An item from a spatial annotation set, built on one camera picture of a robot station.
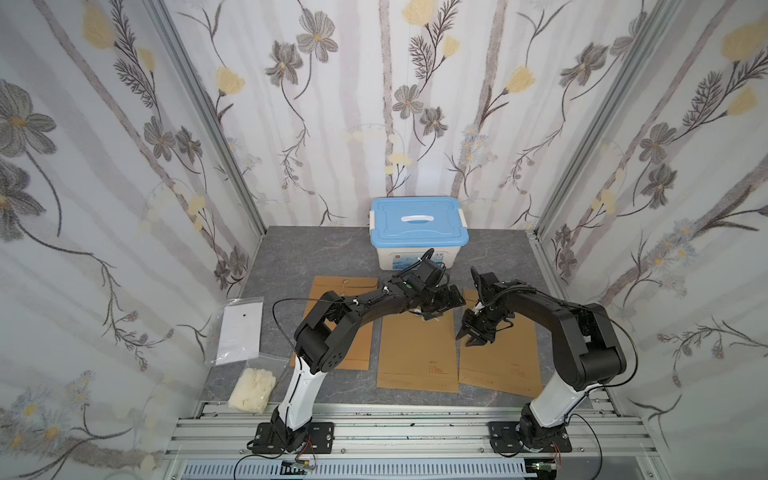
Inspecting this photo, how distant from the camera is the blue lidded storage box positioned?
97cm

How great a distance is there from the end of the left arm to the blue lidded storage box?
0.56 feet

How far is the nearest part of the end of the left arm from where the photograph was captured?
2.62 feet
